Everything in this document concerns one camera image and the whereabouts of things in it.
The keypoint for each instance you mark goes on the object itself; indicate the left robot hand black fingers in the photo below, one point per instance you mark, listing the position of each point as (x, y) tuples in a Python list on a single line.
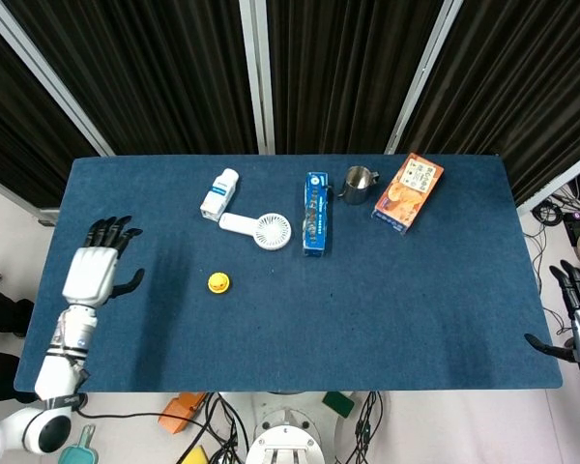
[(89, 275)]

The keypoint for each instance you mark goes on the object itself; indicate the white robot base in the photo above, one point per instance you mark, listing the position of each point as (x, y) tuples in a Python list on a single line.
[(285, 442)]

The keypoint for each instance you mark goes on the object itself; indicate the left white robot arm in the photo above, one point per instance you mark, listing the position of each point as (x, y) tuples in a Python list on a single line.
[(60, 372)]

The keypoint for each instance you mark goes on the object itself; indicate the yellow round plastic toy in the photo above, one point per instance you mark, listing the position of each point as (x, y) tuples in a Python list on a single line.
[(219, 283)]

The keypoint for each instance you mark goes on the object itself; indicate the person leg black trousers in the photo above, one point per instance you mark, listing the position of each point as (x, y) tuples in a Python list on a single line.
[(0, 309)]

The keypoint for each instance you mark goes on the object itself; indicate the white bottle blue label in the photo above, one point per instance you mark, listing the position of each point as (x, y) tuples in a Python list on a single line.
[(218, 193)]

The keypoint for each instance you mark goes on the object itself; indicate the black curtain panel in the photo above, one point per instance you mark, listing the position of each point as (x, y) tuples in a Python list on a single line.
[(343, 72), (150, 72), (19, 135), (522, 72)]

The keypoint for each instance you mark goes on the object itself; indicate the orange plastic box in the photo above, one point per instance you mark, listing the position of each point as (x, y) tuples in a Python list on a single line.
[(179, 413)]

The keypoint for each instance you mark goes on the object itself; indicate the teal dustpan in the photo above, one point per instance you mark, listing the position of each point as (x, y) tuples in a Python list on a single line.
[(77, 454)]

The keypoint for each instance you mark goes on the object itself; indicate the white handheld fan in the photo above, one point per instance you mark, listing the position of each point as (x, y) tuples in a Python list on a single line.
[(270, 233)]

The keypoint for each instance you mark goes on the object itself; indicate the yellow sponge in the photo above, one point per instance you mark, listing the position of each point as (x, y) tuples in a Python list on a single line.
[(196, 455)]

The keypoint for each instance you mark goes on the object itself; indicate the blue table cloth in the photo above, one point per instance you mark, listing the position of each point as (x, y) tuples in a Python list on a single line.
[(367, 314)]

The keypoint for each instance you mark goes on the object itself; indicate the orange snack box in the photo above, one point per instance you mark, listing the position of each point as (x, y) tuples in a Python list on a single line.
[(406, 198)]

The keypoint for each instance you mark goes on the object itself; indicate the long blue cookie box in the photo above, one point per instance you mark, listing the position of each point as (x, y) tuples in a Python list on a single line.
[(316, 217)]

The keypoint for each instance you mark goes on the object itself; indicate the green sponge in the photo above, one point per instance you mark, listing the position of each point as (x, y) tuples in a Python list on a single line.
[(339, 403)]

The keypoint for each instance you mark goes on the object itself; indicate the stainless steel cup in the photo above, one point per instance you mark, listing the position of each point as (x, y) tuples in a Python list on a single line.
[(357, 188)]

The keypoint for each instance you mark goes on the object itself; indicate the silver metal frame post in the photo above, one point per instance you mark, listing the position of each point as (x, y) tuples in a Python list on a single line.
[(258, 77), (53, 77), (560, 181), (423, 77)]

